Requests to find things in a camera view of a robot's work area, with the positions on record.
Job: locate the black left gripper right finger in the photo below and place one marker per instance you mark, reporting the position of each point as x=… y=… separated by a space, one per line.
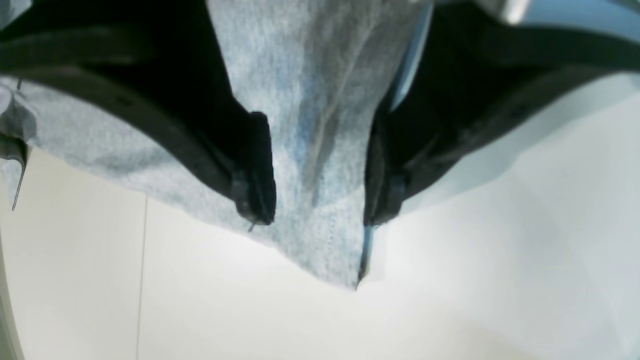
x=477 y=69

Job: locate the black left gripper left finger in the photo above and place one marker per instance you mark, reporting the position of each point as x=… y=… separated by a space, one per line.
x=156 y=65

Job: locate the grey T-shirt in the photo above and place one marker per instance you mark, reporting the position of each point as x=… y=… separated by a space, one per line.
x=317 y=68

